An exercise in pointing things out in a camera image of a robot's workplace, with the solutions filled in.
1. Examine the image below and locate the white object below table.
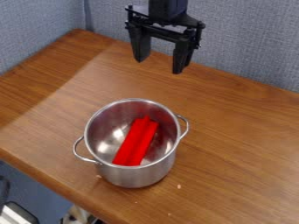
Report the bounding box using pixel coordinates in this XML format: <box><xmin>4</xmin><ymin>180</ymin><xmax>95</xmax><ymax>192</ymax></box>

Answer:
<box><xmin>60</xmin><ymin>206</ymin><xmax>97</xmax><ymax>224</ymax></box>

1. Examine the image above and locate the red plastic block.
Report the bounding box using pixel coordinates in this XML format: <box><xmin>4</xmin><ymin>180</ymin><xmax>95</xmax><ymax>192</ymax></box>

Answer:
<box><xmin>112</xmin><ymin>115</ymin><xmax>159</xmax><ymax>166</ymax></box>

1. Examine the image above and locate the stainless steel pot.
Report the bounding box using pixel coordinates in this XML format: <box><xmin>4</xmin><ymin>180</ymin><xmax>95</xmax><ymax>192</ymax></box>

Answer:
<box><xmin>75</xmin><ymin>98</ymin><xmax>189</xmax><ymax>188</ymax></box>

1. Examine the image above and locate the grey box below table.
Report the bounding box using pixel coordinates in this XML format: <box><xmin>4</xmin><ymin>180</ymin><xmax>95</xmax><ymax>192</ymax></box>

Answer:
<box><xmin>0</xmin><ymin>201</ymin><xmax>40</xmax><ymax>224</ymax></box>

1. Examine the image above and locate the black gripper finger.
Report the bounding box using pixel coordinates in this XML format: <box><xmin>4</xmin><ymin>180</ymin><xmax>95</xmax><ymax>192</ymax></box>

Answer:
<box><xmin>172</xmin><ymin>38</ymin><xmax>193</xmax><ymax>74</ymax></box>
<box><xmin>127</xmin><ymin>24</ymin><xmax>151</xmax><ymax>62</ymax></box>

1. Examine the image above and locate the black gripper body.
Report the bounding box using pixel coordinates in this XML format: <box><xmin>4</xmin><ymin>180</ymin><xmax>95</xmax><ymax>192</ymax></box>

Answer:
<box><xmin>125</xmin><ymin>0</ymin><xmax>205</xmax><ymax>48</ymax></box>

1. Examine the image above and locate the black cable below table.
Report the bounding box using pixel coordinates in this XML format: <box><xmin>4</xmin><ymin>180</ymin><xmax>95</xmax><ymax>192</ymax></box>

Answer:
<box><xmin>0</xmin><ymin>175</ymin><xmax>12</xmax><ymax>214</ymax></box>

